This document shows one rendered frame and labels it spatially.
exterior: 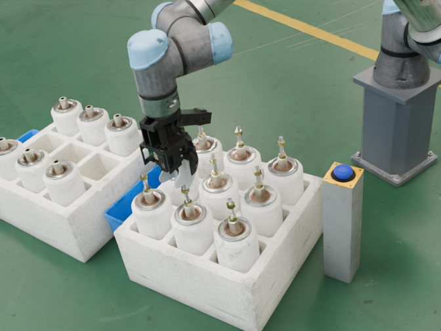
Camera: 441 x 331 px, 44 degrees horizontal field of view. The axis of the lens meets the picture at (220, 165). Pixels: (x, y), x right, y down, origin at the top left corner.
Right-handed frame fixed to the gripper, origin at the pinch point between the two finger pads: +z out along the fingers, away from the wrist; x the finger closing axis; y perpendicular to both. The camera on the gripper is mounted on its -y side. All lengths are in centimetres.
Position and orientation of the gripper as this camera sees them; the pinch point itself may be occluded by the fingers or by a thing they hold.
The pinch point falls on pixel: (185, 181)
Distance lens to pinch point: 121.0
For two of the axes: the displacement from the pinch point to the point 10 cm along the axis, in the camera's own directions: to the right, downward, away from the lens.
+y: -5.6, 5.7, -6.0
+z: 1.3, 7.8, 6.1
